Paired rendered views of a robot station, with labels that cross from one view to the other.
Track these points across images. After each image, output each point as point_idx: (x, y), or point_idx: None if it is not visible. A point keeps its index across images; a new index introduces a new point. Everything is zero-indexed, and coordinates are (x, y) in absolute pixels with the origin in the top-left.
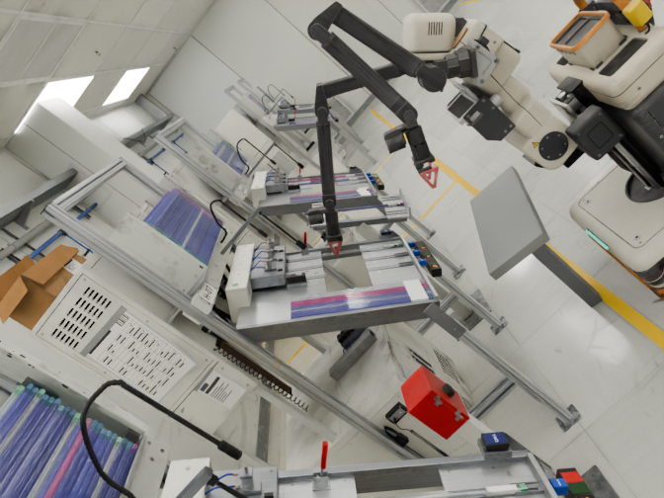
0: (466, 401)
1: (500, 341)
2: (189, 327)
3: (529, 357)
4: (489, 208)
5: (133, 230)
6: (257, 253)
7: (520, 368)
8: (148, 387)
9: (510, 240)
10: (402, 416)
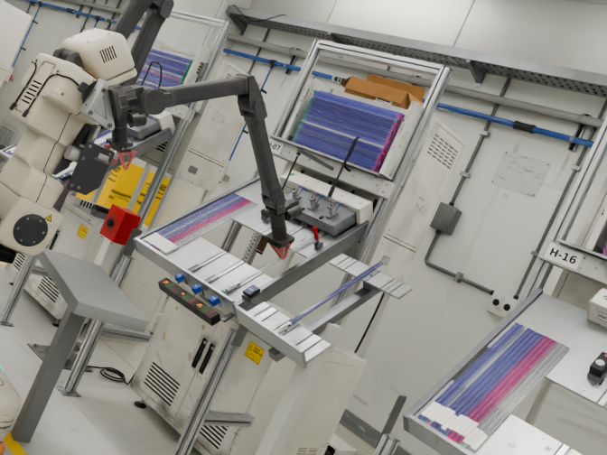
0: (169, 400)
1: None
2: (294, 165)
3: (111, 443)
4: (109, 294)
5: (311, 88)
6: (342, 208)
7: (123, 441)
8: None
9: (76, 263)
10: None
